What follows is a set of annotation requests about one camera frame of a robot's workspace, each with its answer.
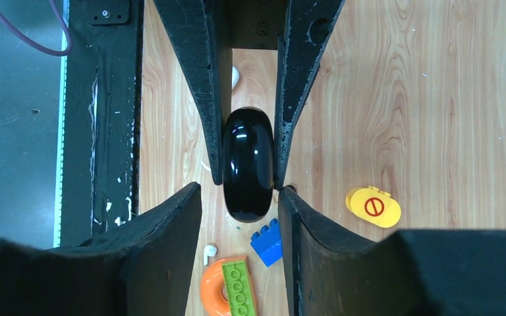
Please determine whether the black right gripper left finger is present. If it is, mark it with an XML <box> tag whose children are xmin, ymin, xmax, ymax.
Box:
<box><xmin>0</xmin><ymin>182</ymin><xmax>202</xmax><ymax>315</ymax></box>

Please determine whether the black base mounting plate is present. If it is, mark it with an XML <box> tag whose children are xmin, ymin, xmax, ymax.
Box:
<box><xmin>53</xmin><ymin>1</ymin><xmax>144</xmax><ymax>246</ymax></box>

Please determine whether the blue toy building block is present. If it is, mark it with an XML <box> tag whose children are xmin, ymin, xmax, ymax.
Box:
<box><xmin>250</xmin><ymin>219</ymin><xmax>283</xmax><ymax>267</ymax></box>

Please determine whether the yellow toy sign block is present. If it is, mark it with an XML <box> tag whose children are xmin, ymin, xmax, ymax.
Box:
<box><xmin>345</xmin><ymin>186</ymin><xmax>402</xmax><ymax>228</ymax></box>

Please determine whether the green toy building plate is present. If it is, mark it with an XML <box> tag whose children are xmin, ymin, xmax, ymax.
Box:
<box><xmin>222</xmin><ymin>256</ymin><xmax>258</xmax><ymax>316</ymax></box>

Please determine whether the orange toy ring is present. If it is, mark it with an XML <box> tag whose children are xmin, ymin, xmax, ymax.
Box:
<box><xmin>200</xmin><ymin>255</ymin><xmax>258</xmax><ymax>316</ymax></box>

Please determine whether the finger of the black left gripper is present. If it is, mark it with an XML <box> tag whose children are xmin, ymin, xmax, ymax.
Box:
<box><xmin>273</xmin><ymin>0</ymin><xmax>345</xmax><ymax>190</ymax></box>
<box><xmin>154</xmin><ymin>0</ymin><xmax>233</xmax><ymax>185</ymax></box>

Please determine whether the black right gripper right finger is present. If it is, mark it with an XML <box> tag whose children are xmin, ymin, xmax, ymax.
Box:
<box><xmin>278</xmin><ymin>186</ymin><xmax>506</xmax><ymax>315</ymax></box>

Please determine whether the white earbud charging case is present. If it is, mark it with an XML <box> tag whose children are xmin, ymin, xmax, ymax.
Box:
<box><xmin>231</xmin><ymin>66</ymin><xmax>240</xmax><ymax>90</ymax></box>

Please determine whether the white earbud near ring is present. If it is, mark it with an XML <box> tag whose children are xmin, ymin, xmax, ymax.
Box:
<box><xmin>203</xmin><ymin>244</ymin><xmax>218</xmax><ymax>266</ymax></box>

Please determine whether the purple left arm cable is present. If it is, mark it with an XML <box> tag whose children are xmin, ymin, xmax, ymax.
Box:
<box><xmin>0</xmin><ymin>0</ymin><xmax>73</xmax><ymax>57</ymax></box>

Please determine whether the glossy black earbud charging case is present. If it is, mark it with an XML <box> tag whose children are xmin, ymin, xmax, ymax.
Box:
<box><xmin>222</xmin><ymin>107</ymin><xmax>274</xmax><ymax>223</ymax></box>

